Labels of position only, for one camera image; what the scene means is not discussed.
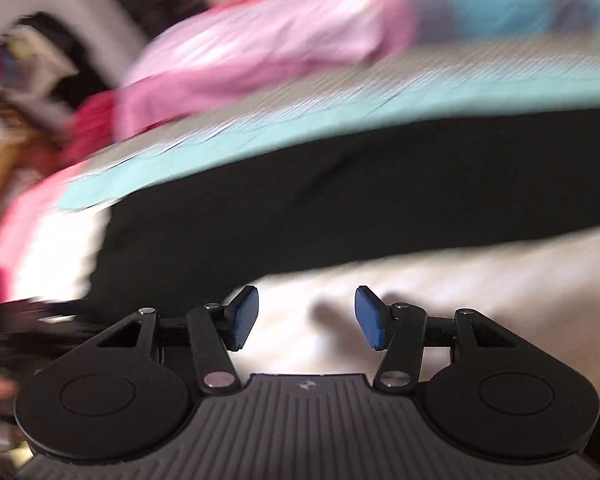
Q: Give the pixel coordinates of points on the red clothing pile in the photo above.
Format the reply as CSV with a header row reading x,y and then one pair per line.
x,y
91,127

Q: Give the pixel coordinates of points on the patterned bed quilt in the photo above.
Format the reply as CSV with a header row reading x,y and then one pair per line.
x,y
546,289

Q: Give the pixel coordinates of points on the black knit pants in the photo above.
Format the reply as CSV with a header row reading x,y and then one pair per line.
x,y
448,183

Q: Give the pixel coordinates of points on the pink pillow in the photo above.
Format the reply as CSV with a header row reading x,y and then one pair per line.
x,y
220,56

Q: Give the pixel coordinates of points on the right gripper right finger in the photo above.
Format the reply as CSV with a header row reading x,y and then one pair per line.
x,y
398,330

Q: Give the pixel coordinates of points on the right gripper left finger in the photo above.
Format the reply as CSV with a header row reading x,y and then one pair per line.
x,y
214,331

